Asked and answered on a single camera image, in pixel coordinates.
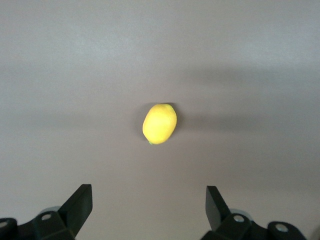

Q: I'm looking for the yellow lemon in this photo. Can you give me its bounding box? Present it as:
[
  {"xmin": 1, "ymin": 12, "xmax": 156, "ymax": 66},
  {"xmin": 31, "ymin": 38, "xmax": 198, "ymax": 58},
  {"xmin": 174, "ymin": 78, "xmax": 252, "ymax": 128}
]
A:
[{"xmin": 142, "ymin": 103, "xmax": 178, "ymax": 146}]

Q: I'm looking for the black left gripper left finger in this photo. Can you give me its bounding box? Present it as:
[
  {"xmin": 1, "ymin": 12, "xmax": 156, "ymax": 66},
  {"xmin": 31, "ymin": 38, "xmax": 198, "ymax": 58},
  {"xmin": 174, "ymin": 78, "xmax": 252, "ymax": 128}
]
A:
[{"xmin": 32, "ymin": 184, "xmax": 93, "ymax": 240}]

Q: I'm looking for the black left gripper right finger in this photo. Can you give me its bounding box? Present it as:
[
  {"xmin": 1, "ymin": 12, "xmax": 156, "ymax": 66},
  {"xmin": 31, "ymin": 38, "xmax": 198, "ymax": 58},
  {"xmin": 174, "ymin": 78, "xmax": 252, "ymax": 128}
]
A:
[{"xmin": 201, "ymin": 185, "xmax": 253, "ymax": 240}]

